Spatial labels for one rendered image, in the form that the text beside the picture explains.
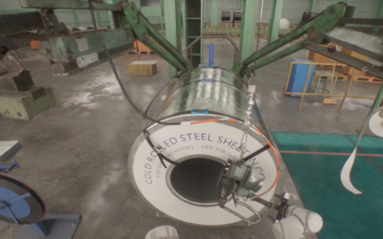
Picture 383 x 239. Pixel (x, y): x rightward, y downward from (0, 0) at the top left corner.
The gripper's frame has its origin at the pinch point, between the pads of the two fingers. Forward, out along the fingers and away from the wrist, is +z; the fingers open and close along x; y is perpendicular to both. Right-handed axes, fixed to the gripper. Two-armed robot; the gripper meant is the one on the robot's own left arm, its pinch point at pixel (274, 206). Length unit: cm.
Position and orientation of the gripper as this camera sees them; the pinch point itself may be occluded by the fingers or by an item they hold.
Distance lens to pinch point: 133.5
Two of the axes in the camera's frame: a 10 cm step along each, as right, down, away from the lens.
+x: -4.3, 8.7, -2.5
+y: -8.9, -4.5, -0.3
